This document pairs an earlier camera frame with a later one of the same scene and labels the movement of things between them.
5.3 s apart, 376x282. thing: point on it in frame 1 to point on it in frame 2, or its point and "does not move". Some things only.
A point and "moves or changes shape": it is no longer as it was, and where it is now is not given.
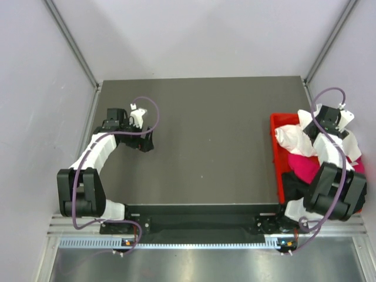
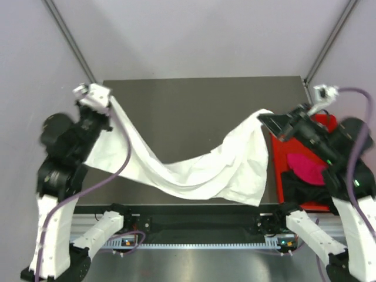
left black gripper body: (129, 140) to (93, 121)
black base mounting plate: (205, 224) does not move
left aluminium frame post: (72, 42) does not move
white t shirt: (294, 138) moves or changes shape
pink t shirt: (306, 167) does not move
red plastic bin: (279, 154) does not move
